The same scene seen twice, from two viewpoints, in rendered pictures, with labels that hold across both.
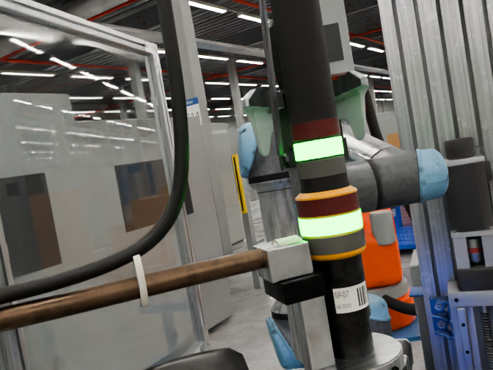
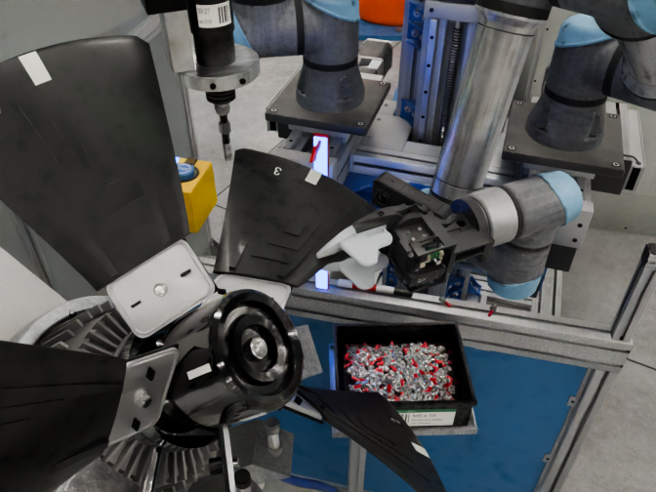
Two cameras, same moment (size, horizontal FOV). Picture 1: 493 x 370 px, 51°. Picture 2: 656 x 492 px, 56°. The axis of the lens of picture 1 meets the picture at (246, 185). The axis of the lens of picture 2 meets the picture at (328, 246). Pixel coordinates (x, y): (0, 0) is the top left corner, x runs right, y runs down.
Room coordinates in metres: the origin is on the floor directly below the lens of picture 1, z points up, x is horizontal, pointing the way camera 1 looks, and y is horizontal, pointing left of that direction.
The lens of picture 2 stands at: (-0.13, -0.11, 1.68)
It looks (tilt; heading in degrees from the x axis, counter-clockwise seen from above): 41 degrees down; 356
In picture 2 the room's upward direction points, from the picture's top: straight up
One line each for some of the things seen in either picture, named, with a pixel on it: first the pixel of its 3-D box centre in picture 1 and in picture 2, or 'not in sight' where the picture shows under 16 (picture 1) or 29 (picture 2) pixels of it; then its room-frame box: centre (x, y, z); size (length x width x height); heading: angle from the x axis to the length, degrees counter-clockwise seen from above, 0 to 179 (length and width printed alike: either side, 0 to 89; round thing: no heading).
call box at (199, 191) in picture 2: not in sight; (164, 193); (0.79, 0.12, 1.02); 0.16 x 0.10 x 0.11; 73
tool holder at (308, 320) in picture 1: (330, 302); (198, 16); (0.35, -0.04, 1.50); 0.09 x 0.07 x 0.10; 108
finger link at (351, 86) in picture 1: (353, 108); not in sight; (0.47, -0.11, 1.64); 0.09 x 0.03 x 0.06; 14
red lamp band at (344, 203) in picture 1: (327, 202); not in sight; (0.36, -0.05, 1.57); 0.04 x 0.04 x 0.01
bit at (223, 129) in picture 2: not in sight; (225, 135); (0.36, -0.05, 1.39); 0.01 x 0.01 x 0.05
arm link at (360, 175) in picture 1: (330, 193); not in sight; (0.73, -0.12, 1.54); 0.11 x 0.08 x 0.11; 95
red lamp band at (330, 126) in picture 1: (315, 130); not in sight; (0.36, -0.05, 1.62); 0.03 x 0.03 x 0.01
